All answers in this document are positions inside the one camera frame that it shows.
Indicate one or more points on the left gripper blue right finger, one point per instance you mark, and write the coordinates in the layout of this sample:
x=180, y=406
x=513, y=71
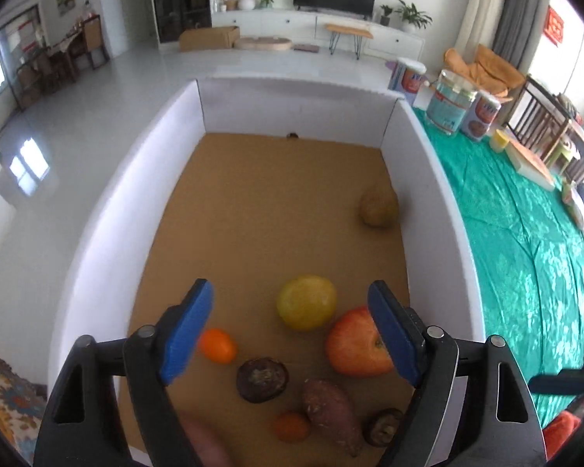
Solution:
x=497, y=426

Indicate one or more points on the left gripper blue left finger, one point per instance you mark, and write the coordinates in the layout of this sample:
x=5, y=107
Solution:
x=82, y=424

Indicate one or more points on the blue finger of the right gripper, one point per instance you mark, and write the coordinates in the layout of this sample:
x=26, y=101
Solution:
x=565, y=382

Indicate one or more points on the red apple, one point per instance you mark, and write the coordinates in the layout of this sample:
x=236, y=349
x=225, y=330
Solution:
x=354, y=347

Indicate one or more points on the dark avocado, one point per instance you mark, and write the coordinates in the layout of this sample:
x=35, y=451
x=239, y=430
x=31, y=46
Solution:
x=379, y=429

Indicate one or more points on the orange tangerine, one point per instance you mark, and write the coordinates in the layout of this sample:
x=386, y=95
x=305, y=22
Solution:
x=217, y=346

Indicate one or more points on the brown round pear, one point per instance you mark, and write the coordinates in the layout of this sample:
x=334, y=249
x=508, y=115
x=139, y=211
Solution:
x=307, y=302

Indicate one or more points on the dark mangosteen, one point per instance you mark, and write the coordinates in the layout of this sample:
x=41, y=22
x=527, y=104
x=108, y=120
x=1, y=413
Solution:
x=261, y=379

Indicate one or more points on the green tablecloth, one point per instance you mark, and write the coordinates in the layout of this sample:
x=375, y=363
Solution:
x=528, y=254

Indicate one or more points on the brown sweet potato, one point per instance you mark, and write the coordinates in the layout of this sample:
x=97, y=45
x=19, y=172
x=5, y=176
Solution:
x=329, y=408

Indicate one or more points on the white cardboard box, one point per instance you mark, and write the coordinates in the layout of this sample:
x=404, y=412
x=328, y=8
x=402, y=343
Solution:
x=246, y=183

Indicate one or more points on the yellow lid small jar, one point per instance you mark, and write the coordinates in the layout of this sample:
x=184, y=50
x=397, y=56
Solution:
x=499, y=140

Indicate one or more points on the right red-label tin can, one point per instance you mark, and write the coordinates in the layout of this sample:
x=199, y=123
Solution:
x=480, y=116

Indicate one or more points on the red-label tin can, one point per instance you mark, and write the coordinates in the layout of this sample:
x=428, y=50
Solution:
x=407, y=77
x=480, y=116

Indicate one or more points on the wooden chair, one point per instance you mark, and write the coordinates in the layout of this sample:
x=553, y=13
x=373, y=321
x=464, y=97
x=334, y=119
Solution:
x=542, y=123

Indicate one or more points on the clear glass jar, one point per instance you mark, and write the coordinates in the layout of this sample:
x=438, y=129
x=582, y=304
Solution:
x=452, y=97

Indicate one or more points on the left red-label tin can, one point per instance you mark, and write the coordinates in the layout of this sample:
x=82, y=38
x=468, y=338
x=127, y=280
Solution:
x=407, y=77

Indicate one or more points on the orange lounge chair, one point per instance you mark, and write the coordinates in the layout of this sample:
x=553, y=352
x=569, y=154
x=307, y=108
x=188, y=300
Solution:
x=488, y=71

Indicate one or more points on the small potted plant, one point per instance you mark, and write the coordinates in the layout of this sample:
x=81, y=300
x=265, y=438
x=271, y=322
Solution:
x=386, y=12

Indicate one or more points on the large potted plant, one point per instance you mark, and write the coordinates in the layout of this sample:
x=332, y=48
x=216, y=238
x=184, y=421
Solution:
x=411, y=18

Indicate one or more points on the grey curtain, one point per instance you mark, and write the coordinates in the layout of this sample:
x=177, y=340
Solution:
x=519, y=31

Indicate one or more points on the cardboard box on floor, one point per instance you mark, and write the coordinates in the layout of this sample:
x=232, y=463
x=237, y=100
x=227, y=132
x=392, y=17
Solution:
x=206, y=39

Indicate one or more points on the red wall decoration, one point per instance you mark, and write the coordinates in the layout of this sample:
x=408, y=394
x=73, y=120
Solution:
x=553, y=27

